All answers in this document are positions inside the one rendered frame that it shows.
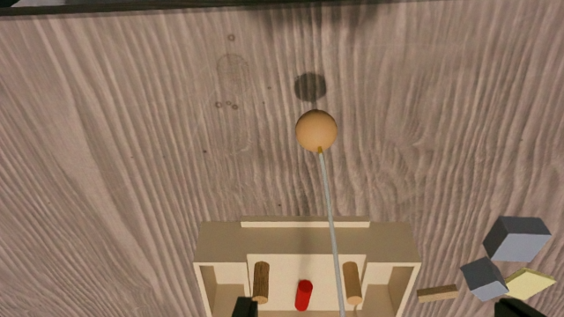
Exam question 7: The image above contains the brown rectangular block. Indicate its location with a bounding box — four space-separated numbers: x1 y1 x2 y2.
417 284 458 303

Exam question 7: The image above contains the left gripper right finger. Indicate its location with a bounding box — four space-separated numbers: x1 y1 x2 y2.
494 298 547 317

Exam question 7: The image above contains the pale yellow flat square tile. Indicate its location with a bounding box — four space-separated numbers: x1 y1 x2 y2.
504 267 556 300

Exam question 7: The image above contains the red cylinder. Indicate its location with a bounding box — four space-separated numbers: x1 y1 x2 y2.
294 280 313 312

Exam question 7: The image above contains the brown wooden cylinder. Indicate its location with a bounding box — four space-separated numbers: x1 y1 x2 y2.
342 262 363 305
252 261 270 305

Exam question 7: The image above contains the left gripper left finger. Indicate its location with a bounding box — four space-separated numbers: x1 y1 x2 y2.
231 297 258 317

